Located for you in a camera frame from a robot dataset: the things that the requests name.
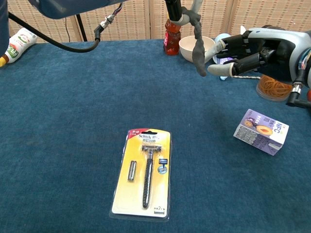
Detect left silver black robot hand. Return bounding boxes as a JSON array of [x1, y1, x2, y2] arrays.
[[164, 0, 204, 26]]

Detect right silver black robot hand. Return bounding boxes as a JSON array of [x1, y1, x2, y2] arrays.
[[207, 25, 311, 84]]

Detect dark strap piece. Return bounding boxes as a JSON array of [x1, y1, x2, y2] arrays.
[[181, 6, 207, 77]]

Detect honey bear bottle yellow cap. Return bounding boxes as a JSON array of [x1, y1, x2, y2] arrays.
[[163, 19, 182, 56]]

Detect clear tub of rubber bands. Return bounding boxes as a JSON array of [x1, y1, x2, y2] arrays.
[[256, 74, 296, 101]]

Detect bamboo folding screen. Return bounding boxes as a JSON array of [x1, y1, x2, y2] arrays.
[[7, 0, 311, 44]]

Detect beige bowl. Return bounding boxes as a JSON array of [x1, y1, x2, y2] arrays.
[[178, 35, 216, 64]]

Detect purple toothpaste tube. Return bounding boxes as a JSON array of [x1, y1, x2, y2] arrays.
[[213, 57, 234, 81]]

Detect purple juice carton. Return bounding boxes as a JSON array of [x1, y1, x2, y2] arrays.
[[233, 108, 290, 156]]

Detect black tripod stand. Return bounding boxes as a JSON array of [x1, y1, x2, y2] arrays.
[[75, 14, 88, 42]]

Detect white sauce bottle yellow cap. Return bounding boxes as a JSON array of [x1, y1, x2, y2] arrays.
[[0, 27, 37, 67]]

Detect blue felt tablecloth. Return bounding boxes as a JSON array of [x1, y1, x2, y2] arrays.
[[0, 36, 311, 233]]

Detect yellow razor blister pack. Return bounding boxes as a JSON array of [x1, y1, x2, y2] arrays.
[[109, 128, 172, 222]]

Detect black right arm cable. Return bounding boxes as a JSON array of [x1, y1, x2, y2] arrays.
[[286, 47, 311, 109]]

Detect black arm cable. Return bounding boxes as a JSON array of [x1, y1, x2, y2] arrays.
[[8, 2, 123, 53], [286, 47, 311, 109]]

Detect light blue handled cup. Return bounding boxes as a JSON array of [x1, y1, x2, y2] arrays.
[[213, 25, 247, 66]]

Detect thin black hanging cable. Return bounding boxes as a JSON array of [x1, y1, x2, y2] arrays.
[[64, 17, 71, 42]]

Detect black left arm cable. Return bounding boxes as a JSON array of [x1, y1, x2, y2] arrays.
[[8, 2, 123, 53]]

